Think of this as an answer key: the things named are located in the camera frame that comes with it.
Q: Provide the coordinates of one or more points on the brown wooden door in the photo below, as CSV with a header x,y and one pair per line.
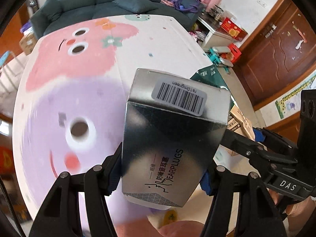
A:
x,y
277,55

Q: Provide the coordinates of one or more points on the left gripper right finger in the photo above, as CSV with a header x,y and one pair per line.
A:
x,y
210,182

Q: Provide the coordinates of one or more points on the white side table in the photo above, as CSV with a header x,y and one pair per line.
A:
x,y
214,38

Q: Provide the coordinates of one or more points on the cartoon printed tablecloth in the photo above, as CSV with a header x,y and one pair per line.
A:
x,y
70,105

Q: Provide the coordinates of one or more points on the dark teal sofa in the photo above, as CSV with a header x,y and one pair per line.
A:
x,y
57,14

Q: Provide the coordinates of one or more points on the teal stepper machine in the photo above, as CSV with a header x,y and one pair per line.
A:
x,y
221,57

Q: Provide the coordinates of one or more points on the wooden cabinet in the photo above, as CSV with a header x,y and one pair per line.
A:
x,y
12,35

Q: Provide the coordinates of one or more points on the dark green packet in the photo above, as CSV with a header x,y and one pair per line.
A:
x,y
210,76

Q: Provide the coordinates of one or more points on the pink trouser leg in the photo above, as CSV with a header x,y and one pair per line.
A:
x,y
145,228

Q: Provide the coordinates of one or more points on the red floor box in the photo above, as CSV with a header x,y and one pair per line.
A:
x,y
234,53

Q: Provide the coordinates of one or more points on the brown cardboard piece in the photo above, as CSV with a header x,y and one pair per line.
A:
x,y
238,125

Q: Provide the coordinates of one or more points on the purple bag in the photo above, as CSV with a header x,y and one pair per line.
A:
x,y
185,6

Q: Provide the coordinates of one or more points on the right hand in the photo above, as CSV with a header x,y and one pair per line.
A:
x,y
301,210

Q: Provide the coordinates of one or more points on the silver earplugs box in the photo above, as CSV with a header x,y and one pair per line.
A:
x,y
173,128

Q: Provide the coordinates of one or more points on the red gift box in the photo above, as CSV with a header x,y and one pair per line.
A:
x,y
236,32

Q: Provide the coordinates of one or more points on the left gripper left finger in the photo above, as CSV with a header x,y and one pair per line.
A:
x,y
112,171

